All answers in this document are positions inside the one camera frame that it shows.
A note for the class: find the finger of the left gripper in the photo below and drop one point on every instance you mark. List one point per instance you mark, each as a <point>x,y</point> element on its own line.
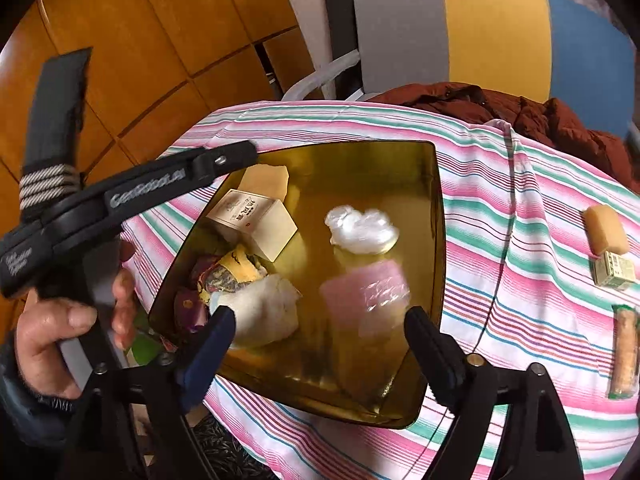
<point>217,162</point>

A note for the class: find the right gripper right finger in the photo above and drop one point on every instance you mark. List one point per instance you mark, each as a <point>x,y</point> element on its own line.
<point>441,360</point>

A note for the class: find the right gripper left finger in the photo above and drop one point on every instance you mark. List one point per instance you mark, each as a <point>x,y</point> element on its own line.
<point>199,361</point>

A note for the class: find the purple snack packet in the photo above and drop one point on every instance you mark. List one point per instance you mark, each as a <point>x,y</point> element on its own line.
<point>190,308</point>

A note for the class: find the white medicine box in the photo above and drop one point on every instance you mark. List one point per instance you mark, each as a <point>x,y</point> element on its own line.
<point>262,224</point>

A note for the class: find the long cracker bar packet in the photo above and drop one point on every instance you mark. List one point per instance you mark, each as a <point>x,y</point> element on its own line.
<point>624,380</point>

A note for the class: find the small green white box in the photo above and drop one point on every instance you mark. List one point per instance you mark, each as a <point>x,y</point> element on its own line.
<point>614,271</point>

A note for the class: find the orange sponge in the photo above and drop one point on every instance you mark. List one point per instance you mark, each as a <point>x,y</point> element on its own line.
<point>604,230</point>

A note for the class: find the white fluffy sock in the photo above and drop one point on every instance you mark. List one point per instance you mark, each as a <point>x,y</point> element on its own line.
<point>265,311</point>

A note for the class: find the yellow knitted sock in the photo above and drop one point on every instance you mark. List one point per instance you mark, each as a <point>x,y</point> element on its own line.
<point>228,273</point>

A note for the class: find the person left hand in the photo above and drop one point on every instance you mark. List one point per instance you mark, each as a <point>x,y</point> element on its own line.
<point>44,322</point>

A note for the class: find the tan cardboard piece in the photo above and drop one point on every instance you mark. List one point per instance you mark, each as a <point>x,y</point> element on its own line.
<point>265,180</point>

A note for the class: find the orange wooden wardrobe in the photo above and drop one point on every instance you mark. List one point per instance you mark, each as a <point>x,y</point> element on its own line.
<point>157,67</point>

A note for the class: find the gold metal tin box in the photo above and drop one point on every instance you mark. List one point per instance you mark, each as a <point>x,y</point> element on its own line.
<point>348,359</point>

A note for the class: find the striped pink green tablecloth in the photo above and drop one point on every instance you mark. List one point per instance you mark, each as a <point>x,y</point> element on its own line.
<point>518,289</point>

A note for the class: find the dark red jacket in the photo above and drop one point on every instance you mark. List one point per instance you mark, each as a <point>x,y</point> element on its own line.
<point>551,123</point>

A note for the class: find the grey yellow blue chair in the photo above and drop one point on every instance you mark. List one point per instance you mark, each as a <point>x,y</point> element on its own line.
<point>539,49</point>

